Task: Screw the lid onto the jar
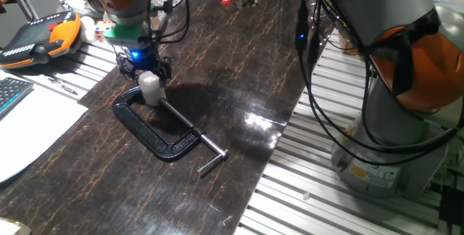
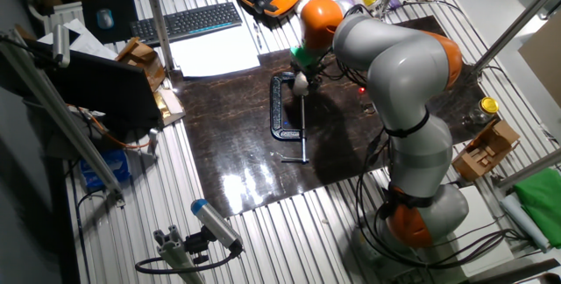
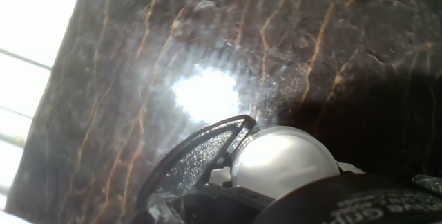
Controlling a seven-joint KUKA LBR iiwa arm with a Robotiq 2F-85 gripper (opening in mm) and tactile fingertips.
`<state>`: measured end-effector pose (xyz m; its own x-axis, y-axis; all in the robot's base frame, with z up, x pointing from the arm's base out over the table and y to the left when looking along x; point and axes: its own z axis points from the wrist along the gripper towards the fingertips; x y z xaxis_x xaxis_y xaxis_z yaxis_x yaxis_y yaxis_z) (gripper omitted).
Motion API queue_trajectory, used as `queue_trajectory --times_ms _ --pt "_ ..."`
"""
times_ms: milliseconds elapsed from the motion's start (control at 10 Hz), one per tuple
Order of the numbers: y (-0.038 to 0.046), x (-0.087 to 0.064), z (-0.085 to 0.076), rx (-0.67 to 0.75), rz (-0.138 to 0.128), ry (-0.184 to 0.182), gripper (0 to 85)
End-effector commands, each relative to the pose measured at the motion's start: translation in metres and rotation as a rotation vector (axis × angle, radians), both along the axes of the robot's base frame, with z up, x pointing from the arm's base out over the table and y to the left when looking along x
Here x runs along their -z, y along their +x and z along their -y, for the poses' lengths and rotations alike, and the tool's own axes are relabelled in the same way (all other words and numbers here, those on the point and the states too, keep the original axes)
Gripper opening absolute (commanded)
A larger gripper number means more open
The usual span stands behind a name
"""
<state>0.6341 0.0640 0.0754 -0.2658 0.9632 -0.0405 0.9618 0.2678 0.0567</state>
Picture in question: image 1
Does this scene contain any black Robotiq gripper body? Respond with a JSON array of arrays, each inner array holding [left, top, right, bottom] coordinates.
[[119, 44, 166, 73]]

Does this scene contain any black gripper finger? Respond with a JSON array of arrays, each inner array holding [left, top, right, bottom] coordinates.
[[155, 56, 173, 83], [115, 54, 141, 83]]

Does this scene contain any white translucent plastic jar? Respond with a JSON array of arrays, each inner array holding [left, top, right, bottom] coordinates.
[[140, 81, 167, 107]]

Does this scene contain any black C-clamp with steel screw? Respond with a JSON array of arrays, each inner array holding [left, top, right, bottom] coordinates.
[[112, 86, 231, 173]]

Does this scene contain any green flange adapter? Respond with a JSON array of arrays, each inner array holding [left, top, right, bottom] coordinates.
[[103, 22, 150, 46]]

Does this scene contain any Rubik's cube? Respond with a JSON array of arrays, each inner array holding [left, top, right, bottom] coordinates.
[[94, 20, 115, 44]]

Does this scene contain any dark brown marble pattern mat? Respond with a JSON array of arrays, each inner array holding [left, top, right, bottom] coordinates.
[[0, 0, 336, 235]]

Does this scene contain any white round object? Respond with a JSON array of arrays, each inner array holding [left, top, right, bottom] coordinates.
[[79, 16, 98, 44]]

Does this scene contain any dark pen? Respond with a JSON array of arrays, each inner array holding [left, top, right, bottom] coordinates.
[[48, 77, 79, 96]]

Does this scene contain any orange black teach pendant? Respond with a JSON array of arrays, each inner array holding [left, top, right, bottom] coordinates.
[[0, 11, 83, 70]]

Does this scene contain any large white paper sheet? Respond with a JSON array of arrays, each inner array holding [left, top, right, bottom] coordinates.
[[0, 70, 89, 184]]

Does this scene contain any black computer keyboard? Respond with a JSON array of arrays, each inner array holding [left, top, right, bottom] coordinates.
[[0, 77, 35, 118]]

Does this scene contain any gold foil box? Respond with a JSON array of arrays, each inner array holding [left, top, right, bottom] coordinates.
[[0, 217, 33, 235]]

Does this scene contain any white plastic bag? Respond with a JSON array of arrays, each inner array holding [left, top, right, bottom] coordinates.
[[431, 0, 464, 11]]

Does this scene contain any small wired red LED board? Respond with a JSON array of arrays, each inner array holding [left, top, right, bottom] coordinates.
[[220, 0, 260, 13]]

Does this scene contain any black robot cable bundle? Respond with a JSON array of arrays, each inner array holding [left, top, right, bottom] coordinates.
[[294, 0, 464, 167]]

